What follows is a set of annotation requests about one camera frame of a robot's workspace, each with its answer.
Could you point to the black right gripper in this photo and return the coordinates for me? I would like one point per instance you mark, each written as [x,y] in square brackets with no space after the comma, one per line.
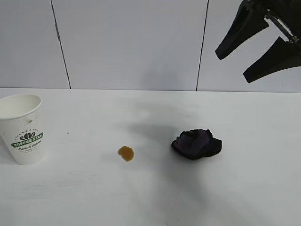
[284,16]

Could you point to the white paper coffee cup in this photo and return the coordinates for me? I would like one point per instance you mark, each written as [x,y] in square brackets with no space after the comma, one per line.
[23,131]

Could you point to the brown coffee spill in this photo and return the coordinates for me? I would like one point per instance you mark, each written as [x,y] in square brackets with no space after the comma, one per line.
[127,153]

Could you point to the purple and black cloth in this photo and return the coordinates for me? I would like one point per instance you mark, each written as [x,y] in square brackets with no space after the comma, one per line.
[195,146]

